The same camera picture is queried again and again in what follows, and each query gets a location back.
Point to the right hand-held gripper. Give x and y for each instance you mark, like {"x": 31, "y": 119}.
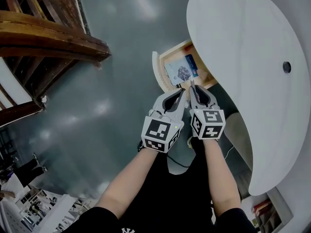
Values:
{"x": 209, "y": 125}

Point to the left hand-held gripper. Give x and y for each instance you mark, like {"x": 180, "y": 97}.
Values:
{"x": 158, "y": 132}

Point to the wooden drawer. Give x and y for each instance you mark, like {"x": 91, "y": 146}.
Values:
{"x": 156, "y": 67}

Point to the person's right forearm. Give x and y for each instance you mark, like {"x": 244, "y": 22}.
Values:
{"x": 218, "y": 178}

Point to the person's left forearm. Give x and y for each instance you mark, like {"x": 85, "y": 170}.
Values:
{"x": 131, "y": 183}

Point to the booklet in drawer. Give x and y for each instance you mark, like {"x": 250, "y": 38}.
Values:
{"x": 177, "y": 73}

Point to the white curved desk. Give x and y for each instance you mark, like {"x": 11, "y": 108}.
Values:
{"x": 243, "y": 57}

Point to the blue sachet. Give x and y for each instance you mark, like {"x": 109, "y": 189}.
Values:
{"x": 192, "y": 62}

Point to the person's right beige shoe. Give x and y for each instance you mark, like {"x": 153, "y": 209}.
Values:
{"x": 190, "y": 142}

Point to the black round cap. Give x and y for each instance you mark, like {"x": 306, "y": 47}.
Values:
{"x": 287, "y": 67}

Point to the person's black shirt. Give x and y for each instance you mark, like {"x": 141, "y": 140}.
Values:
{"x": 175, "y": 203}

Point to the grey wooden shelf unit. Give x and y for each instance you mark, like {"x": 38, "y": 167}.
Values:
{"x": 272, "y": 215}

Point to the white table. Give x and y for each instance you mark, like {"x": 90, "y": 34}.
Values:
{"x": 59, "y": 212}

